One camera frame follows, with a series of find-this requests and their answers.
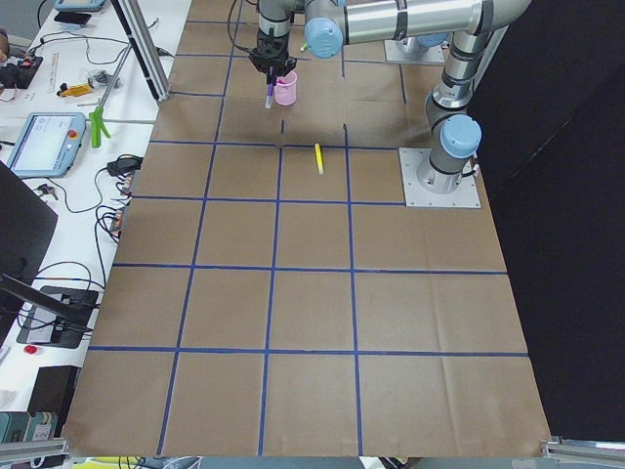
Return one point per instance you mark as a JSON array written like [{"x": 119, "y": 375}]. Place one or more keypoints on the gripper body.
[{"x": 269, "y": 51}]

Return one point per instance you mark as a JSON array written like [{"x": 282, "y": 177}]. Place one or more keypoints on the purple pen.
[{"x": 269, "y": 93}]

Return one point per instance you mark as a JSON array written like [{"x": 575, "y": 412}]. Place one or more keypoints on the pink mesh cup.
[{"x": 285, "y": 89}]

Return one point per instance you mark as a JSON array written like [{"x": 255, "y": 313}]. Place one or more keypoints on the yellow pen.
[{"x": 319, "y": 159}]

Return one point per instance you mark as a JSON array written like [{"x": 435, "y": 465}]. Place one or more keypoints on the black power adapter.
[{"x": 124, "y": 164}]

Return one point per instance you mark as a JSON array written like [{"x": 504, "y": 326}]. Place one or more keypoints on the yellow black tool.
[{"x": 75, "y": 90}]

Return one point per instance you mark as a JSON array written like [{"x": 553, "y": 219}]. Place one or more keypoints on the black phone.
[{"x": 75, "y": 18}]

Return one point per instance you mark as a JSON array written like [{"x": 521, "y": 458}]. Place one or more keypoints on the blue teach pendant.
[{"x": 47, "y": 144}]

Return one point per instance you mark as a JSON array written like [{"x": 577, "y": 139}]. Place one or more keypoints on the brown paper table cover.
[{"x": 257, "y": 308}]

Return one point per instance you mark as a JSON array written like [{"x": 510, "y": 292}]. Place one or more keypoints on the black monitor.
[{"x": 27, "y": 228}]

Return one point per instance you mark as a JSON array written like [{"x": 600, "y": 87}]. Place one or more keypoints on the black docking device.
[{"x": 45, "y": 328}]

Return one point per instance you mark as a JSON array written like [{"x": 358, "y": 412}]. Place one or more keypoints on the aluminium frame post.
[{"x": 135, "y": 27}]

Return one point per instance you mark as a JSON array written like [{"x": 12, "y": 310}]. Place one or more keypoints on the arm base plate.
[
  {"x": 425, "y": 187},
  {"x": 432, "y": 57}
]

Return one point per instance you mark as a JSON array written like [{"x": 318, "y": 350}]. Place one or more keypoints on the green handled grabber tool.
[{"x": 96, "y": 116}]

